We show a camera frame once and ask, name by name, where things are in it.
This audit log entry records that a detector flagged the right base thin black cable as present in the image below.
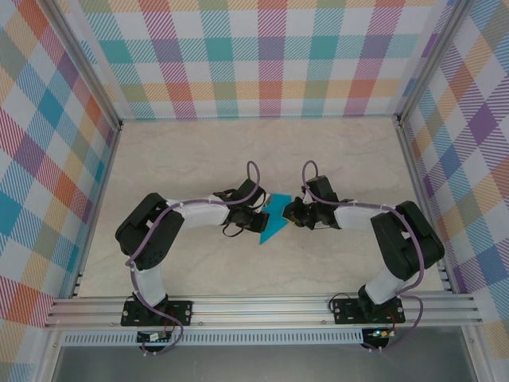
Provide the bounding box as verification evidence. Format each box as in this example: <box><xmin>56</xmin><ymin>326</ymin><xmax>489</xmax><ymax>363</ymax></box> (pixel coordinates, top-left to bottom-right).
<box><xmin>328</xmin><ymin>288</ymin><xmax>361</xmax><ymax>314</ymax></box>

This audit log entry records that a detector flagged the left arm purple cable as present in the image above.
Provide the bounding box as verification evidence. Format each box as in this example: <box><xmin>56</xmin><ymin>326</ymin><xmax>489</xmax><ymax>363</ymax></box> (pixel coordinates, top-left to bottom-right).
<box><xmin>125</xmin><ymin>160</ymin><xmax>263</xmax><ymax>357</ymax></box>

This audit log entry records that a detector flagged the grey metal panel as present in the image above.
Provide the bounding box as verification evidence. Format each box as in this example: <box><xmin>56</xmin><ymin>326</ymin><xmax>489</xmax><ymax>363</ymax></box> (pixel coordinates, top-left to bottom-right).
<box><xmin>51</xmin><ymin>345</ymin><xmax>478</xmax><ymax>382</ymax></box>

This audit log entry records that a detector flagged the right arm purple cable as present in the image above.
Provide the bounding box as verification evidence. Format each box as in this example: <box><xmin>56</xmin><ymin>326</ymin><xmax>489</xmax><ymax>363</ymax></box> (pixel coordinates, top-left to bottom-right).
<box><xmin>301</xmin><ymin>159</ymin><xmax>425</xmax><ymax>353</ymax></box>

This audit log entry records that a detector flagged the perforated white cable tray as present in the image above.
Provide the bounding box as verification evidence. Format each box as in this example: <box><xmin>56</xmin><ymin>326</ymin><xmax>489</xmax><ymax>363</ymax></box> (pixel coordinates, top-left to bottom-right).
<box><xmin>59</xmin><ymin>333</ymin><xmax>365</xmax><ymax>346</ymax></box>

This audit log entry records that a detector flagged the aluminium frame post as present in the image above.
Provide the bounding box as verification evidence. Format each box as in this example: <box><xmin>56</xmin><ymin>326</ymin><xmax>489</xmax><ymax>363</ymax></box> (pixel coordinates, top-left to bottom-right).
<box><xmin>41</xmin><ymin>0</ymin><xmax>124</xmax><ymax>131</ymax></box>
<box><xmin>395</xmin><ymin>0</ymin><xmax>472</xmax><ymax>124</ymax></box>

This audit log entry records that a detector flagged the aluminium frame leg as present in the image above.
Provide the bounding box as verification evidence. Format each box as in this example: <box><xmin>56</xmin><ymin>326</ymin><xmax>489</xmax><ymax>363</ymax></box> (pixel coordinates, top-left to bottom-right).
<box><xmin>460</xmin><ymin>326</ymin><xmax>488</xmax><ymax>382</ymax></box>
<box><xmin>35</xmin><ymin>329</ymin><xmax>63</xmax><ymax>382</ymax></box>

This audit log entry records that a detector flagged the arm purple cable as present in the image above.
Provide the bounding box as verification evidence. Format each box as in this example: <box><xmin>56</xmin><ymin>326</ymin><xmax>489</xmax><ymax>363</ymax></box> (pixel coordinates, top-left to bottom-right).
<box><xmin>125</xmin><ymin>160</ymin><xmax>263</xmax><ymax>357</ymax></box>
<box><xmin>301</xmin><ymin>159</ymin><xmax>425</xmax><ymax>353</ymax></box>

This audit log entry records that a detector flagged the long aluminium base rail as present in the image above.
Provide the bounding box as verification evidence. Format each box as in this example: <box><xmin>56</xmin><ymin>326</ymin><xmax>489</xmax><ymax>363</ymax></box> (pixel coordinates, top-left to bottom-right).
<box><xmin>43</xmin><ymin>293</ymin><xmax>484</xmax><ymax>330</ymax></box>

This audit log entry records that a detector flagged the blue square paper sheet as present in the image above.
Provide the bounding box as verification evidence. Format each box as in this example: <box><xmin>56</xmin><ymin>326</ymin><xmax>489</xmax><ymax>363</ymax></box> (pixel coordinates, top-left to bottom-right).
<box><xmin>256</xmin><ymin>192</ymin><xmax>294</xmax><ymax>245</ymax></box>

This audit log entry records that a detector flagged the aluminium table side rail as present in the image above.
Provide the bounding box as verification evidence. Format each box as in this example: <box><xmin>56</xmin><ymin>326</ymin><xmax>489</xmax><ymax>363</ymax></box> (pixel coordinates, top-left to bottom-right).
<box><xmin>395</xmin><ymin>117</ymin><xmax>458</xmax><ymax>295</ymax></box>
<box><xmin>69</xmin><ymin>125</ymin><xmax>122</xmax><ymax>299</ymax></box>

